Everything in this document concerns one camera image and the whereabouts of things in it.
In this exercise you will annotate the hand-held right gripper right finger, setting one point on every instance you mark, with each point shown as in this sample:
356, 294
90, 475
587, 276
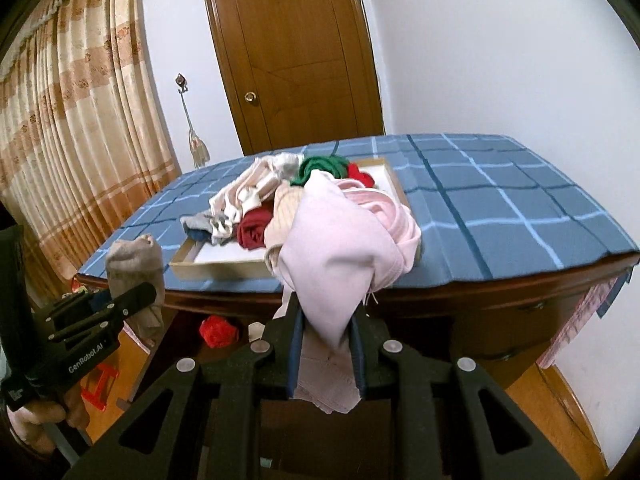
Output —
359, 355

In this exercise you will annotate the fringed curtain valance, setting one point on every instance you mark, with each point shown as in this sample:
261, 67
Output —
65, 0

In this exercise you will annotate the white folded cloth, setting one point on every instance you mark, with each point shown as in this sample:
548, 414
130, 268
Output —
256, 332

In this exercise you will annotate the beige floral curtain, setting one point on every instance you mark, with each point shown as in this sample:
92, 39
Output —
75, 160

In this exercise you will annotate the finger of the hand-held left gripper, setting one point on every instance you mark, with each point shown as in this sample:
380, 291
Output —
102, 301
125, 302

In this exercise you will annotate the cream white underwear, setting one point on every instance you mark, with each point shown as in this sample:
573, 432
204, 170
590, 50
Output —
250, 185

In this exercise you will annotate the dark red underwear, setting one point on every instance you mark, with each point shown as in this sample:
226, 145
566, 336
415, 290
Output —
252, 227

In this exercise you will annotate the beige curtain tassel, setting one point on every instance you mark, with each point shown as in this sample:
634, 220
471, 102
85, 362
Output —
197, 145

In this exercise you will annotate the beige ribbed underwear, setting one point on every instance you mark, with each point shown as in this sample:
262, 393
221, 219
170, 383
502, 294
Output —
282, 220

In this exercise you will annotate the wooden desk side drawer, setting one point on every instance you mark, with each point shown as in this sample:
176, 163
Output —
500, 320
480, 365

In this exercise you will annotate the brown wooden door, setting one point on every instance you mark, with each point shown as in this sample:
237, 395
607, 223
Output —
295, 60

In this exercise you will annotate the grey underwear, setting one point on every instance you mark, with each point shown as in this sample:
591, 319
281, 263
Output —
197, 221

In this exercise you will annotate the beige socks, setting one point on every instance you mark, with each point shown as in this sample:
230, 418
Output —
135, 260

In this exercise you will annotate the brass door knob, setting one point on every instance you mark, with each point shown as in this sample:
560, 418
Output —
250, 98

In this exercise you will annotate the pink striped underwear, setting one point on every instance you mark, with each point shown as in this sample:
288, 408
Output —
395, 220

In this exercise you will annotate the red plastic stool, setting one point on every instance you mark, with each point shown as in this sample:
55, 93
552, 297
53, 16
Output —
102, 385

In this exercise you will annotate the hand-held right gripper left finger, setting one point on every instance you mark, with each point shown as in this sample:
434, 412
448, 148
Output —
295, 340

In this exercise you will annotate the green underwear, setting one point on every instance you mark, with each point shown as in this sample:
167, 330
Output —
320, 165

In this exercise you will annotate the person's left hand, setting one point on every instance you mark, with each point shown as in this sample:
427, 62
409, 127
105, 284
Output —
45, 420

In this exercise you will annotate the dark wooden desk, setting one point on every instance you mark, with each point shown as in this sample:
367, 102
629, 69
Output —
450, 310

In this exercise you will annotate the pale pink underwear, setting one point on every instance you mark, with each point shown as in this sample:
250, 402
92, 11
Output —
330, 260

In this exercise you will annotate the metal wall hook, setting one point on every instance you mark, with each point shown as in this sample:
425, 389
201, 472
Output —
181, 82

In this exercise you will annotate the navy blue underwear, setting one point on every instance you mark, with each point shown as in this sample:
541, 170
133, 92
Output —
200, 236

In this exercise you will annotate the shallow cardboard tray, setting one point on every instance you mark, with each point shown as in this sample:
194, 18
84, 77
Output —
225, 255

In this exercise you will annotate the blue plaid tablecloth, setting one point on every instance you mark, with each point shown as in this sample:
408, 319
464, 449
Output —
500, 210

